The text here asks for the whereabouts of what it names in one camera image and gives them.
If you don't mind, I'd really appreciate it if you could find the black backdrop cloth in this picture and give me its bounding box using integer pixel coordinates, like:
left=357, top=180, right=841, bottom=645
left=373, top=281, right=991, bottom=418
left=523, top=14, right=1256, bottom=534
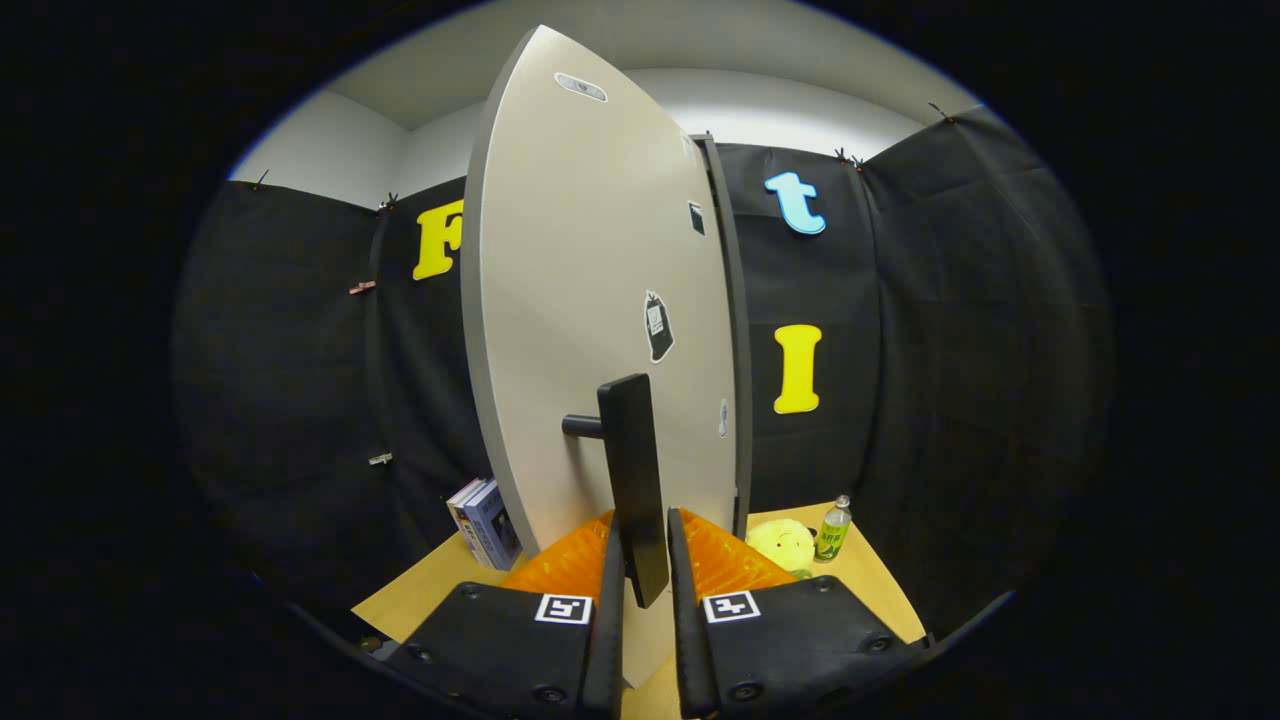
left=170, top=105, right=1116, bottom=641

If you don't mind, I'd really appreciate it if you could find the beige shoe cabinet door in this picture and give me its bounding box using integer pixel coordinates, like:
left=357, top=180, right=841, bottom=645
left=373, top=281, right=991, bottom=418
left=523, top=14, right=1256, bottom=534
left=460, top=25, right=741, bottom=691

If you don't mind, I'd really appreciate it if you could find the grey shoe cabinet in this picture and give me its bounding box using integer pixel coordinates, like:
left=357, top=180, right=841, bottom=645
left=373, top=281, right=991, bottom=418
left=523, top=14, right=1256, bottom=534
left=690, top=133, right=754, bottom=542

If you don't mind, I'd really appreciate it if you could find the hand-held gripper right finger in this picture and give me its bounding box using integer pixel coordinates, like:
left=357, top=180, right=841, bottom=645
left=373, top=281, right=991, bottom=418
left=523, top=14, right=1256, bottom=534
left=665, top=507, right=929, bottom=720

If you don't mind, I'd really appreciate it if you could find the blue book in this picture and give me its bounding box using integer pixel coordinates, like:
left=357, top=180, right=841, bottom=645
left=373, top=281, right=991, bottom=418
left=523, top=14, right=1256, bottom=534
left=465, top=480, right=523, bottom=571

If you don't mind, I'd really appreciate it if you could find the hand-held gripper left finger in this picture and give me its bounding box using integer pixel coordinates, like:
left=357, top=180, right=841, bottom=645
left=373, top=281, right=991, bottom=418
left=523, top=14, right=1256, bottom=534
left=383, top=510, right=628, bottom=720

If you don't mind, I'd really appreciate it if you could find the green drink bottle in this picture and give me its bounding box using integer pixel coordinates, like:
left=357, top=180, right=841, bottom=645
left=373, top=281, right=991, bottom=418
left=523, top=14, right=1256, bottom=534
left=814, top=494, right=853, bottom=563

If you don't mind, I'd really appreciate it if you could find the white and yellow book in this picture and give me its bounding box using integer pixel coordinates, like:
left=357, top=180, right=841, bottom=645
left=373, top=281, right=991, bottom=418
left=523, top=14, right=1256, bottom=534
left=446, top=478, right=486, bottom=566

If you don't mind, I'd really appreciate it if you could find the yellow plush toy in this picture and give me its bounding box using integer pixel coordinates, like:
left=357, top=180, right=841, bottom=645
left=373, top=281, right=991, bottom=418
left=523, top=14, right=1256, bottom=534
left=745, top=517, right=818, bottom=579

